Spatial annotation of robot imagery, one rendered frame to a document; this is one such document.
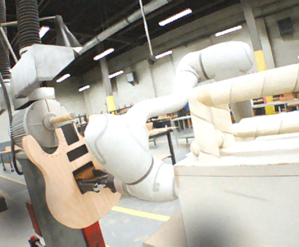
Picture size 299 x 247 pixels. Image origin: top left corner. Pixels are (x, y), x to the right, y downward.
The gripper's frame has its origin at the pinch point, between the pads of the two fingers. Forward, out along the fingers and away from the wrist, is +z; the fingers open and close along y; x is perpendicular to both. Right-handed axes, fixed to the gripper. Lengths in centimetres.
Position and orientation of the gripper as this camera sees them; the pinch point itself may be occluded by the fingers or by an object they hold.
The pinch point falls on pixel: (87, 177)
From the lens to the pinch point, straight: 82.6
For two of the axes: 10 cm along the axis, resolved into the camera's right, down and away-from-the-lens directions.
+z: -7.6, 1.3, 6.4
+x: -3.0, -9.4, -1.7
